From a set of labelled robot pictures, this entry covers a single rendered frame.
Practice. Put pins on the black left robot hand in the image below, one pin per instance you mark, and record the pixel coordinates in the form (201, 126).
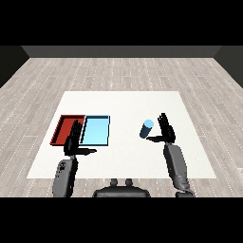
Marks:
(72, 144)

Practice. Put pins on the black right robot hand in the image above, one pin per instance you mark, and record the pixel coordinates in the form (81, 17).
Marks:
(167, 132)

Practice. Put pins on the red shallow open box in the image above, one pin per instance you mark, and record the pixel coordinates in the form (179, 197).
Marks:
(63, 130)

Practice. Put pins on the small blue can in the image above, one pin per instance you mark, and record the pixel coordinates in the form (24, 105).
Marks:
(146, 129)

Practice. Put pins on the light blue shallow open box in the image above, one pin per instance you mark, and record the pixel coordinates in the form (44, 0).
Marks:
(95, 130)

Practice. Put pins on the dark grey robot body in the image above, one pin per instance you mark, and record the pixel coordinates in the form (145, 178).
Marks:
(121, 190)

